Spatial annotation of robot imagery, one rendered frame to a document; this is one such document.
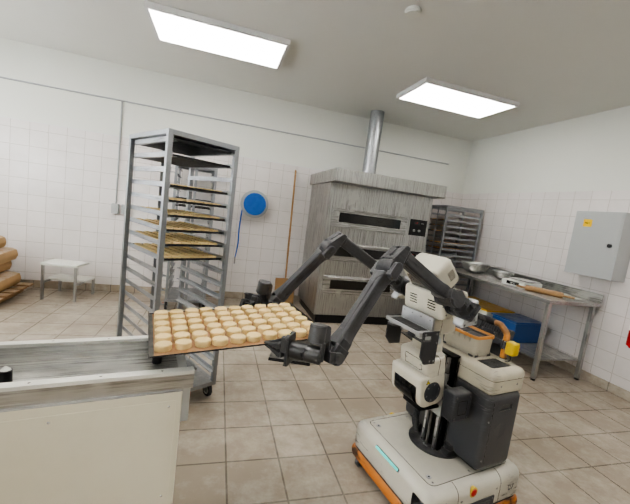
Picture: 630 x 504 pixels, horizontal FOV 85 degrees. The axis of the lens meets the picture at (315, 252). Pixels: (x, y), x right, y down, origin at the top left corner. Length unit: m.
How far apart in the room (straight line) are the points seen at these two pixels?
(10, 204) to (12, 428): 4.67
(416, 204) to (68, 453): 4.43
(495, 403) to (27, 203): 5.43
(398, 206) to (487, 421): 3.30
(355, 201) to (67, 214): 3.76
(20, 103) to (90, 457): 4.96
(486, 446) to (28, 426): 1.84
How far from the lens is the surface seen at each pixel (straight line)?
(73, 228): 5.54
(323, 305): 4.59
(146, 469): 1.38
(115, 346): 1.50
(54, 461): 1.34
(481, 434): 2.05
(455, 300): 1.54
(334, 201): 4.42
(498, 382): 1.96
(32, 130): 5.71
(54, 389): 1.24
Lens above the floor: 1.45
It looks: 7 degrees down
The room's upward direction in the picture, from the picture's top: 7 degrees clockwise
